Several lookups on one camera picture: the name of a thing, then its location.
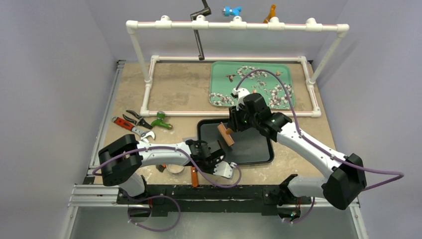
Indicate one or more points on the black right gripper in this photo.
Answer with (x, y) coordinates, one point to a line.
(234, 119)

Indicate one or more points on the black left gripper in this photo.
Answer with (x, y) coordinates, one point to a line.
(211, 170)

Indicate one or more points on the wooden double-ended rolling pin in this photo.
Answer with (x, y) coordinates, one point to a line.
(226, 134)

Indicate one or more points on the black baking tray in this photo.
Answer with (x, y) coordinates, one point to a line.
(249, 146)

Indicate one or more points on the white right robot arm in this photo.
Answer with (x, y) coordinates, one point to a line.
(343, 178)

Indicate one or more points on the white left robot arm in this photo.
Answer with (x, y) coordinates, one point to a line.
(120, 160)

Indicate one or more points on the small orange black brush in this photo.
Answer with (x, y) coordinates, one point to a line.
(160, 168)

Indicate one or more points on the green floral tray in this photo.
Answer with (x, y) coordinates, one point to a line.
(225, 76)

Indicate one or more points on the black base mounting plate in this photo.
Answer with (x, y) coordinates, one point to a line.
(268, 200)

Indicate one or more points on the blue plastic toy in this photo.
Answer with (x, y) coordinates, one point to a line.
(228, 11)

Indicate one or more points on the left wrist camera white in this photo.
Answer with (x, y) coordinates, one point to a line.
(224, 169)

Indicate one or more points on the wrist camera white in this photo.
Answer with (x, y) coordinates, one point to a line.
(224, 169)
(240, 94)

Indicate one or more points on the metal scraper orange handle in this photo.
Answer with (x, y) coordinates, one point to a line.
(193, 170)

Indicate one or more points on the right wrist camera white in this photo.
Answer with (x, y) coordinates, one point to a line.
(240, 94)

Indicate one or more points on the white PVC pipe frame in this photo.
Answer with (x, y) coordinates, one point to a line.
(311, 25)

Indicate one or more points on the red handled adjustable wrench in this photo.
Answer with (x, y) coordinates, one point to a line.
(143, 135)

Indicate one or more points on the aluminium rail frame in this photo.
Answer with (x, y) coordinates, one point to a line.
(343, 176)

